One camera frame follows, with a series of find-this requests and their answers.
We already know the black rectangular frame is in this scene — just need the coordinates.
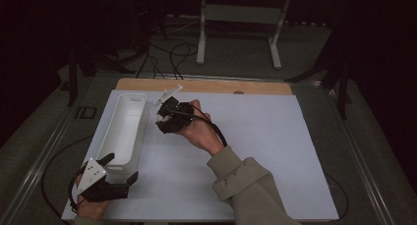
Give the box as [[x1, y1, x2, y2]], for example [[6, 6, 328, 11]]
[[74, 105, 98, 120]]

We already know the white metal stand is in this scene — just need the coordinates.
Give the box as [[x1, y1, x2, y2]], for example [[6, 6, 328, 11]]
[[196, 0, 292, 71]]

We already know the black floor cable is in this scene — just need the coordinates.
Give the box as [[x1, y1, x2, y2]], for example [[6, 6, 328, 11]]
[[169, 41, 199, 81], [136, 47, 165, 80]]

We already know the person's right hand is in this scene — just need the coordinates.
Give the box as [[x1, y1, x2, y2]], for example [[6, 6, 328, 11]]
[[176, 98, 226, 157]]

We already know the metal floor rail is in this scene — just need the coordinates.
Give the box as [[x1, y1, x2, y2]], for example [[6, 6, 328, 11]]
[[0, 77, 96, 225], [323, 84, 394, 225]]

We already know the white plastic bin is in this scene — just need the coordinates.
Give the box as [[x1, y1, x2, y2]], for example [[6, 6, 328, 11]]
[[97, 92, 149, 176]]

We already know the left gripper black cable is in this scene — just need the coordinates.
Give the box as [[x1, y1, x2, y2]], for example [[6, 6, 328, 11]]
[[40, 135, 94, 223]]

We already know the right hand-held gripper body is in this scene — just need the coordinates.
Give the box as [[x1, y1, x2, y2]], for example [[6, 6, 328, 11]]
[[152, 84, 195, 135]]

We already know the white table mat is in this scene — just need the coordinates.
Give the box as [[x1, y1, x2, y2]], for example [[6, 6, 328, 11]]
[[61, 88, 339, 222]]

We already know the person's left hand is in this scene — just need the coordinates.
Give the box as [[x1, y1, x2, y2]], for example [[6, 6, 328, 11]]
[[76, 184, 111, 221]]

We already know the black tripod stand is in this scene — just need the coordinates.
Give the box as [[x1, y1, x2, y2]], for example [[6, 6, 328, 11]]
[[284, 54, 353, 120], [67, 44, 136, 107]]

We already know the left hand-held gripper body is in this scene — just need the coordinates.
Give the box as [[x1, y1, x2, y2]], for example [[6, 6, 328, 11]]
[[76, 157, 130, 203]]

